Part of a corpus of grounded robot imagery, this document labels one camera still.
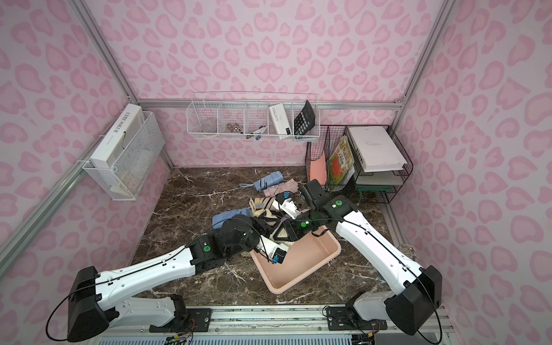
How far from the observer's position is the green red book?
974mm

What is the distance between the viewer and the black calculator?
0.90 meters

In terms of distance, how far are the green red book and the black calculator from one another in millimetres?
218
